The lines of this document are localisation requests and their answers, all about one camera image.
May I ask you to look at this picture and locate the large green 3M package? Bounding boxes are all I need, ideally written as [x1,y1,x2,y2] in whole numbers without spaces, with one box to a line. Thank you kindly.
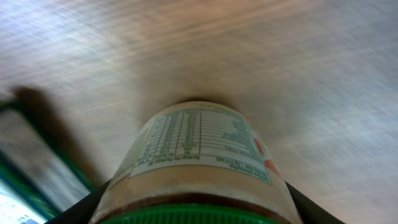
[1,99,96,220]

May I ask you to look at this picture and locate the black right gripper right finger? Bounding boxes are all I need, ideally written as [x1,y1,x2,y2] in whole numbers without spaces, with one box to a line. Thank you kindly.
[286,182,344,224]

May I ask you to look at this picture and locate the yogurt bottle red label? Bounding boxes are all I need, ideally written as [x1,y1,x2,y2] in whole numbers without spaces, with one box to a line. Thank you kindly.
[90,101,302,223]

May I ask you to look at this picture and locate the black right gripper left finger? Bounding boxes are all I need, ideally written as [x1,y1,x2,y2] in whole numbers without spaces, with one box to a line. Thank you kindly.
[45,180,110,224]

